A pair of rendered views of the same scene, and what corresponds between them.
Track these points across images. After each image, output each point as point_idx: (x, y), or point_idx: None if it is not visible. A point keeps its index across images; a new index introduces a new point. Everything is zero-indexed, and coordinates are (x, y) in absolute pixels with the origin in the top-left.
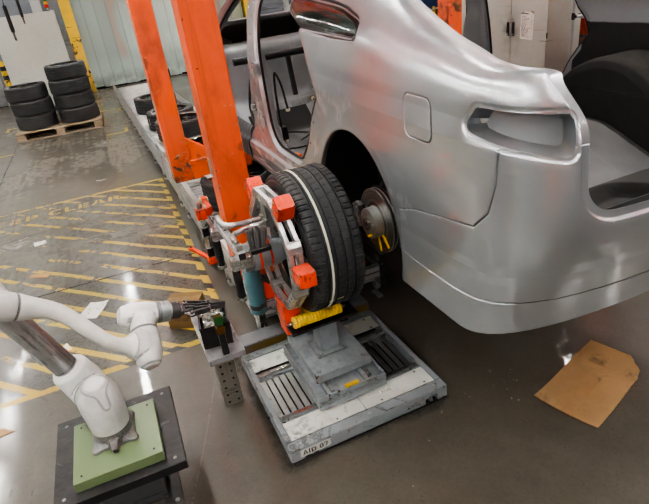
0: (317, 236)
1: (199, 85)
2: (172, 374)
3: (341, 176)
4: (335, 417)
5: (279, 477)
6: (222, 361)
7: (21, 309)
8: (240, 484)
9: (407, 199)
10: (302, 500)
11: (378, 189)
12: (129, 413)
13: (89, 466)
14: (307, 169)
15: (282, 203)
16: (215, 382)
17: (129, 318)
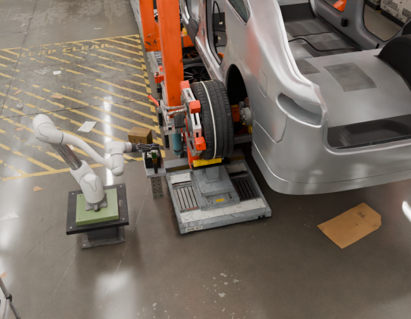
0: (209, 125)
1: (163, 26)
2: (127, 175)
3: (237, 83)
4: (208, 215)
5: (173, 238)
6: (153, 176)
7: (63, 140)
8: (153, 238)
9: (256, 117)
10: (181, 251)
11: None
12: (104, 193)
13: (83, 214)
14: (213, 85)
15: (194, 105)
16: (149, 183)
17: (110, 149)
